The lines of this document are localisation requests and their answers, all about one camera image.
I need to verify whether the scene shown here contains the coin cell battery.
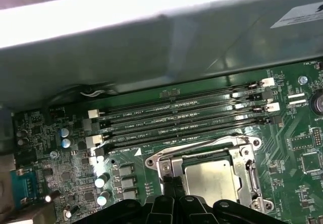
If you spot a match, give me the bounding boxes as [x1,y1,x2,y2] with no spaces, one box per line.
[311,92,323,116]

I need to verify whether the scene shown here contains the cylindrical metal capacitor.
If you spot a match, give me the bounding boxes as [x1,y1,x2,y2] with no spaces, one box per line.
[95,173,111,188]
[97,189,112,206]
[59,126,74,138]
[61,137,75,149]

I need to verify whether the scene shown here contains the metal wire locking lever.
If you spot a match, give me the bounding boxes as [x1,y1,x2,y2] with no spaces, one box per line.
[246,158,263,204]
[147,133,253,160]

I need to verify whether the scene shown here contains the blue serial port connector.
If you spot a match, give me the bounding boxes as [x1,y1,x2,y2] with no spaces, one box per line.
[9,170,37,208]

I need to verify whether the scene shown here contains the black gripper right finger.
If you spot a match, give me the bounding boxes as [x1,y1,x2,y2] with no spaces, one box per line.
[176,176,283,224]

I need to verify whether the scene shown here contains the black PC case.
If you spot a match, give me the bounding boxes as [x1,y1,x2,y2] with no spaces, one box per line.
[0,0,323,224]

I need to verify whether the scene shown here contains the black RAM slot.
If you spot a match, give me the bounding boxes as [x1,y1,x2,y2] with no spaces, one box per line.
[82,87,273,132]
[88,78,275,120]
[85,102,281,149]
[95,115,283,157]

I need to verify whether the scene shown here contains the green motherboard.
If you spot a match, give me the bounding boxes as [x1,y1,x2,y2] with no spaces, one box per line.
[10,62,323,224]

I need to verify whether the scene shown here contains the grey power inductor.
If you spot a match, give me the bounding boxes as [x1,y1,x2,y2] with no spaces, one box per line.
[123,188,138,199]
[118,165,134,177]
[121,177,137,188]

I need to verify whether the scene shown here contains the silver CPU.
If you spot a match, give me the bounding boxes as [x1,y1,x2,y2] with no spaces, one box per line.
[183,159,239,203]

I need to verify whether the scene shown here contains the CPU socket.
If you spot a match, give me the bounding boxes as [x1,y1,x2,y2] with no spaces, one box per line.
[145,130,275,224]

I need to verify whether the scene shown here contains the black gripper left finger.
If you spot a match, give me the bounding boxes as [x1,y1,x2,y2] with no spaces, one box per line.
[84,176,177,224]

